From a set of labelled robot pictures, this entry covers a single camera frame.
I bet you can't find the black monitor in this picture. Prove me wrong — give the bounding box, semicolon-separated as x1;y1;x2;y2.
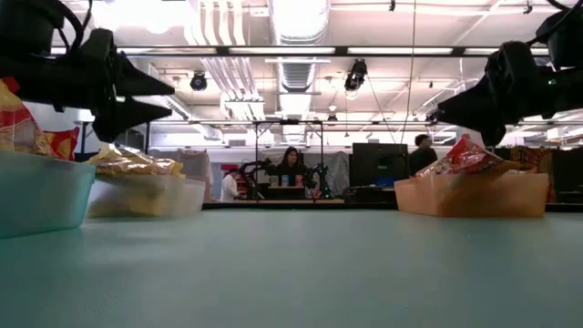
351;142;410;189

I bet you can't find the black overhead crossbar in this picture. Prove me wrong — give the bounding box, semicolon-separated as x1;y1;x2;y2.
49;44;550;59

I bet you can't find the black round ceiling light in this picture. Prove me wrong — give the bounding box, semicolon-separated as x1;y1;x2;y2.
189;71;210;92

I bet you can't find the person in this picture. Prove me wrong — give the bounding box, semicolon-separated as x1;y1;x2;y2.
220;167;242;203
407;133;439;178
272;145;309;189

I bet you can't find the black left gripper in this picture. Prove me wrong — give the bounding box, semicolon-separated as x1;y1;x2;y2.
0;49;177;144

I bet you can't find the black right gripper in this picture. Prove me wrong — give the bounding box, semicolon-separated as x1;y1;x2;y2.
435;67;583;148

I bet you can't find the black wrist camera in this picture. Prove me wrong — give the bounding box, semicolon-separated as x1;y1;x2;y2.
483;39;541;86
88;26;120;65

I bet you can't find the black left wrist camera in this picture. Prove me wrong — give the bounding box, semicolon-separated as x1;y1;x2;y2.
88;26;120;65

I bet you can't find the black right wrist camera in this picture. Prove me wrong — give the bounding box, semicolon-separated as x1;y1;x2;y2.
483;39;541;86

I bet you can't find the orange plastic bin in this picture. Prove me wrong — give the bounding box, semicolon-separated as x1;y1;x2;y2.
394;170;550;219

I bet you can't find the black table frame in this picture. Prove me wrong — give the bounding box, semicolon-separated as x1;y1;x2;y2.
199;201;583;213

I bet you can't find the clear plastic bin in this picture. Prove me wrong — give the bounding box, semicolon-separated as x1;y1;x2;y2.
86;174;207;219

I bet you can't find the green plastic bin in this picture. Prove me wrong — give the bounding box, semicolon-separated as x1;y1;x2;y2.
0;149;97;241

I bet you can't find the orange saucy noodles pack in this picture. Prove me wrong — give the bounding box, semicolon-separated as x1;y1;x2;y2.
508;145;556;175
413;133;521;179

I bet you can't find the black hanging camera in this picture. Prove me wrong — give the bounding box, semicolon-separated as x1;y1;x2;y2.
343;57;369;92

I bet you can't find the gray cover cloth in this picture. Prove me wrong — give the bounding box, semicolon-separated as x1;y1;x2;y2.
177;149;213;204
318;151;353;198

